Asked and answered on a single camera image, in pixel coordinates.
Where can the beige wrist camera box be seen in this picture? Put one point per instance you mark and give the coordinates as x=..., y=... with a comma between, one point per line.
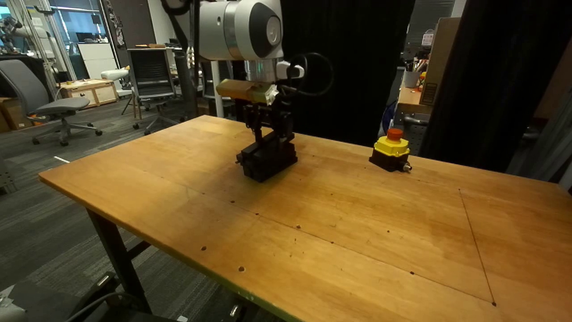
x=247, y=90

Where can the black rolling cart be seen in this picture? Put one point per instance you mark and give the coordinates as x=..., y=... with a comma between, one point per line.
x=152, y=86

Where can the grey office chair background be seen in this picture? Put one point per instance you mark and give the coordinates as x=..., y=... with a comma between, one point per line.
x=38, y=104

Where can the black pad centre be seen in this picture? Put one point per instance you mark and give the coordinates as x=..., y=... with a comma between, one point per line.
x=259, y=161

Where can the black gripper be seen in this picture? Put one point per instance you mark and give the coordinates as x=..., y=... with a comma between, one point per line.
x=277, y=117

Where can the black chair front corner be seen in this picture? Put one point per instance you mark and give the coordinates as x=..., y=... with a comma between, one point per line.
x=102, y=303

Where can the yellow emergency stop button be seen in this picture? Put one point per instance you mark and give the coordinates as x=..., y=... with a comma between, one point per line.
x=391, y=151

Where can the black table leg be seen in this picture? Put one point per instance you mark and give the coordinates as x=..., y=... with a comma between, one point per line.
x=120, y=258

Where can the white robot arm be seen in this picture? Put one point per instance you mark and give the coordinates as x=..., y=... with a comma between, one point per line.
x=240, y=31

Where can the black curtain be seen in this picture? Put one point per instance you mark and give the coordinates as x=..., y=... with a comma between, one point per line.
x=501, y=63

